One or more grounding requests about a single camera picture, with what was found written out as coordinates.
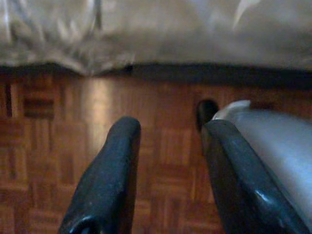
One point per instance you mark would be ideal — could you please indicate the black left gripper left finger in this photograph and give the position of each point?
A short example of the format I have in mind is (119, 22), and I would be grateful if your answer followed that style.
(107, 182)

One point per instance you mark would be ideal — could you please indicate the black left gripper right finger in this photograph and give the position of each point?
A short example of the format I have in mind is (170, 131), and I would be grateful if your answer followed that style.
(239, 190)

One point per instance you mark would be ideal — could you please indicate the silver left robot leg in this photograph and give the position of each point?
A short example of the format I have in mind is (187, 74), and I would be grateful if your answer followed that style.
(275, 141)

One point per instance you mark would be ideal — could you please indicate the beige floral bed sheet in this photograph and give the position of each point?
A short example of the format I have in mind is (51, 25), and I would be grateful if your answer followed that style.
(156, 31)

